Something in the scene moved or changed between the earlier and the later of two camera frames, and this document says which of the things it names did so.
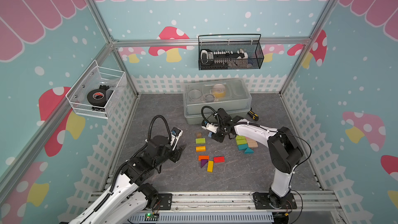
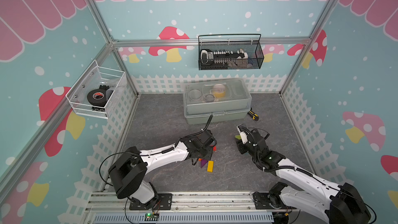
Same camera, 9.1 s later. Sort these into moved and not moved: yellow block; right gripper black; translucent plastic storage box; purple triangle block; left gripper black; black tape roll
Moved: left gripper black; right gripper black
Not moved: translucent plastic storage box; purple triangle block; black tape roll; yellow block
